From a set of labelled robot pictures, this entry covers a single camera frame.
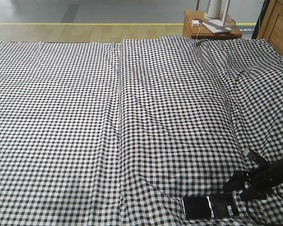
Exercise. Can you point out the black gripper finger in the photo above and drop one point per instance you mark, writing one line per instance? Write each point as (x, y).
(249, 194)
(237, 181)

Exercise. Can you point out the black smartphone with pink frame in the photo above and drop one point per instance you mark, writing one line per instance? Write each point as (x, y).
(209, 207)

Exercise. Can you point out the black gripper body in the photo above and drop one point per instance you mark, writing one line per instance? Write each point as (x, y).
(264, 179)

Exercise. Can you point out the wooden nightstand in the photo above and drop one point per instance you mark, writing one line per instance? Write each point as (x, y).
(202, 32)

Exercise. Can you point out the black white checkered bed sheet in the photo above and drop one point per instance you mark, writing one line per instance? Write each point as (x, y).
(116, 134)

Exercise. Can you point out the wooden headboard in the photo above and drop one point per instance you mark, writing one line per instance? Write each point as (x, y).
(272, 25)

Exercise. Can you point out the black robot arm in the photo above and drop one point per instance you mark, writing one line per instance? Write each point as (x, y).
(262, 163)

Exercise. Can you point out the white charger block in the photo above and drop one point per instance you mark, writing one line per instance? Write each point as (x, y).
(195, 23)

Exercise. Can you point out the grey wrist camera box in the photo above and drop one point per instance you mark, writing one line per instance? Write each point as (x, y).
(248, 153)

